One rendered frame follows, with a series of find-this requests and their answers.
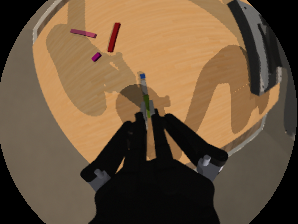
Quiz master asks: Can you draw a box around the pink rod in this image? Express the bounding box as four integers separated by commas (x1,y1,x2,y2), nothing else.
70,29,97,38

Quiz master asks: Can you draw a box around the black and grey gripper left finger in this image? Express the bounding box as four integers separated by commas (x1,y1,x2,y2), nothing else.
80,101,148,198

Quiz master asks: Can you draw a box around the small blue cube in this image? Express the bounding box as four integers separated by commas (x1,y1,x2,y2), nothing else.
140,73,146,79

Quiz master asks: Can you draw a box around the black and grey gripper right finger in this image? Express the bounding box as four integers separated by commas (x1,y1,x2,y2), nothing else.
149,100,228,196

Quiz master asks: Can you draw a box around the small magenta block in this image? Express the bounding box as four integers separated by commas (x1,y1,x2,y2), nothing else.
91,52,102,62

